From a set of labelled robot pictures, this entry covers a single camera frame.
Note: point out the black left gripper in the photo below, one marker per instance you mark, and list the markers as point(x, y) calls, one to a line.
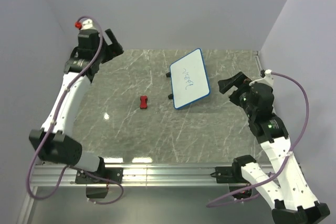
point(113, 51)

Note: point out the blue framed small whiteboard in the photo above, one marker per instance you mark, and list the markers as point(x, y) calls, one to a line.
point(189, 79)

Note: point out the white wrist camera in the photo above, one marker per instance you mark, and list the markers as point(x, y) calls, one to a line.
point(86, 24)
point(266, 78)

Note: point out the red whiteboard eraser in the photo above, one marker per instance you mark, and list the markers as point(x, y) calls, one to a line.
point(143, 102)

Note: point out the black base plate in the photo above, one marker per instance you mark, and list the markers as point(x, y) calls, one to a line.
point(227, 175)
point(110, 173)

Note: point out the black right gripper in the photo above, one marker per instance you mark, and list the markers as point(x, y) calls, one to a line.
point(238, 80)

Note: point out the aluminium mounting rail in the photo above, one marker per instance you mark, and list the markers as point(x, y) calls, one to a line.
point(143, 174)

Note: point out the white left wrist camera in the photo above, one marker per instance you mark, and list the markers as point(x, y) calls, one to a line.
point(86, 24)

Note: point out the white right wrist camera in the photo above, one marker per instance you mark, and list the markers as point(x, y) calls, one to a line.
point(266, 78)

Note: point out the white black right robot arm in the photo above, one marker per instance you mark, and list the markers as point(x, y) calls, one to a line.
point(286, 191)

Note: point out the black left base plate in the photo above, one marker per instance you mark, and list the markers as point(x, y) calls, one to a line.
point(110, 173)

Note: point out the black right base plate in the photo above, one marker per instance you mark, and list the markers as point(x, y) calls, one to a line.
point(227, 175)

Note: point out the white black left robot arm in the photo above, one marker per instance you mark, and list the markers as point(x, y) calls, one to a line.
point(53, 142)

